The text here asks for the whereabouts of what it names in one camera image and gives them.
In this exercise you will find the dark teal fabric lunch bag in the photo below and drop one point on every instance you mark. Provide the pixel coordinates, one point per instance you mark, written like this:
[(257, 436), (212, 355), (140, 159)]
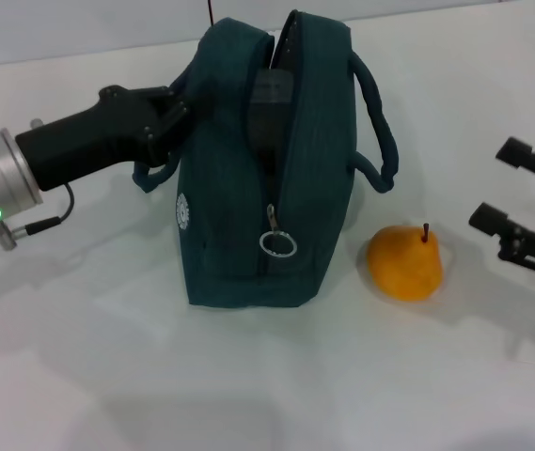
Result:
[(220, 188)]

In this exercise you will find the yellow pear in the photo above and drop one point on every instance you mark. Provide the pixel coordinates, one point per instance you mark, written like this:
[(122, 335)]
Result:
[(405, 265)]

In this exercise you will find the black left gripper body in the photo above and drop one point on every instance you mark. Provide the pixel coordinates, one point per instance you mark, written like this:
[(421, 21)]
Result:
[(88, 136)]

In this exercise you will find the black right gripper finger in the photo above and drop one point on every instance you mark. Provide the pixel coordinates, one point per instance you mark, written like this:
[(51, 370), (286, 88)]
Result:
[(518, 152), (521, 239)]

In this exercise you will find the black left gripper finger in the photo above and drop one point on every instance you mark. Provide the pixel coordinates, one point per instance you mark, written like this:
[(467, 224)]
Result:
[(173, 129), (168, 96)]

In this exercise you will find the clear plastic food container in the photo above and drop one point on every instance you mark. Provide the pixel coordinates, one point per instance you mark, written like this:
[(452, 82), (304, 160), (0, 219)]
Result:
[(272, 89)]

